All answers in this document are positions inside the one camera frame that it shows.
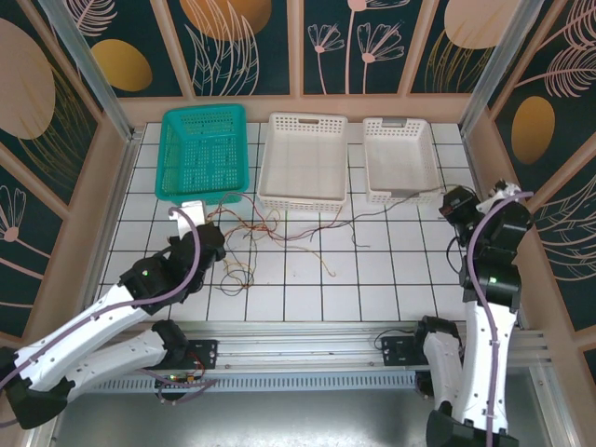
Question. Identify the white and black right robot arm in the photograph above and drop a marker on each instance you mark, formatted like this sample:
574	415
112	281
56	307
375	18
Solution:
484	363

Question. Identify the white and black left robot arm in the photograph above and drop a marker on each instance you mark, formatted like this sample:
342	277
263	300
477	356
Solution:
84	330

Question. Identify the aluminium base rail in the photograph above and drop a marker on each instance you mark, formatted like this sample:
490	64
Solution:
298	349

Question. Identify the aluminium frame post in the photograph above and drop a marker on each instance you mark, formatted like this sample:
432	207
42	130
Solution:
497	70
96	79

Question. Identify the white basket with grey label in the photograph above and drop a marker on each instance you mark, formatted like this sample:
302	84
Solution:
400	158

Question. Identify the teal plastic basket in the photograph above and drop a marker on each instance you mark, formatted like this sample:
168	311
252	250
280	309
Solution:
205	198

